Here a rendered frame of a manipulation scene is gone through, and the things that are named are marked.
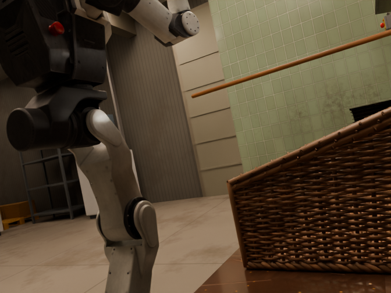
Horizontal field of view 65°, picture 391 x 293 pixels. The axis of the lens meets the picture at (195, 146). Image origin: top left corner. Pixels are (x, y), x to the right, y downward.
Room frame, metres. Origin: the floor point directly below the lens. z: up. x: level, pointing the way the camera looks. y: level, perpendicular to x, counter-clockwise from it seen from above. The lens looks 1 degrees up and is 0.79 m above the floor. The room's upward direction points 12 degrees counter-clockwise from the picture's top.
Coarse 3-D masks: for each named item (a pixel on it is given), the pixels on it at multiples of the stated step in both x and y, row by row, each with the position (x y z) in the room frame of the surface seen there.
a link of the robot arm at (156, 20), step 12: (144, 0) 0.90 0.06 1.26; (156, 0) 0.93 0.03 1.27; (132, 12) 0.91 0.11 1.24; (144, 12) 0.91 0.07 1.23; (156, 12) 0.93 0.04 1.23; (168, 12) 0.96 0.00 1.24; (144, 24) 0.95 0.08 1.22; (156, 24) 0.95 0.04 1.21; (168, 24) 0.96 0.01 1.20; (180, 24) 0.98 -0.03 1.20; (192, 24) 1.01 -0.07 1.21; (156, 36) 1.01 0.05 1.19; (168, 36) 0.99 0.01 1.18; (180, 36) 0.99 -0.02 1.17
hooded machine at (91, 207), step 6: (102, 144) 5.03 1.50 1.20; (132, 156) 5.46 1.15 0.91; (132, 162) 5.43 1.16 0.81; (78, 168) 5.24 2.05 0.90; (132, 168) 5.40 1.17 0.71; (84, 180) 5.20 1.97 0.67; (84, 186) 5.21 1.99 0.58; (90, 186) 5.15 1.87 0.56; (138, 186) 5.47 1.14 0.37; (84, 192) 5.22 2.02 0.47; (90, 192) 5.16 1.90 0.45; (84, 198) 5.24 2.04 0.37; (90, 198) 5.18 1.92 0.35; (84, 204) 5.25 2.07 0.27; (90, 204) 5.19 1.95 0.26; (96, 204) 5.13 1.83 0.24; (90, 210) 5.20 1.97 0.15; (96, 210) 5.14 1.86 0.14; (90, 216) 5.27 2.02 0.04; (96, 216) 5.21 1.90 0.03
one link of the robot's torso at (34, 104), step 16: (48, 96) 0.83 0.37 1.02; (64, 96) 0.84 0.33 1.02; (80, 96) 0.90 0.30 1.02; (96, 96) 0.95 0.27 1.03; (16, 112) 0.78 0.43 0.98; (32, 112) 0.77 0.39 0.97; (48, 112) 0.80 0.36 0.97; (64, 112) 0.84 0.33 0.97; (16, 128) 0.78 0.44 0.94; (32, 128) 0.76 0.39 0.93; (48, 128) 0.79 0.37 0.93; (64, 128) 0.84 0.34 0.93; (16, 144) 0.79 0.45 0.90; (32, 144) 0.77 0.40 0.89; (48, 144) 0.81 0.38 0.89; (64, 144) 0.86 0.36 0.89
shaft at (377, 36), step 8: (384, 32) 1.58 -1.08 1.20; (360, 40) 1.64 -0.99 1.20; (368, 40) 1.62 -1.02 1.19; (336, 48) 1.70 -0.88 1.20; (344, 48) 1.68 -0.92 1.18; (312, 56) 1.76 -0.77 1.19; (320, 56) 1.75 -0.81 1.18; (288, 64) 1.84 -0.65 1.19; (296, 64) 1.82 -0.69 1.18; (264, 72) 1.91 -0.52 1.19; (272, 72) 1.90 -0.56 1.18; (240, 80) 2.00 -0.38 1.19; (248, 80) 1.98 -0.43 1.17; (216, 88) 2.09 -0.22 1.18; (192, 96) 2.19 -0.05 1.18
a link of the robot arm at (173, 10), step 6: (168, 0) 1.03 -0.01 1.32; (174, 0) 1.02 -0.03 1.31; (180, 0) 1.02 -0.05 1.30; (186, 0) 1.03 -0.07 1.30; (168, 6) 1.05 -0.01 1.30; (174, 6) 1.03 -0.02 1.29; (180, 6) 1.02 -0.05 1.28; (186, 6) 1.03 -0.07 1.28; (174, 12) 1.03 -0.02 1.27; (180, 12) 1.03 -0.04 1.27; (192, 36) 1.03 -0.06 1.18; (174, 42) 1.07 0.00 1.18
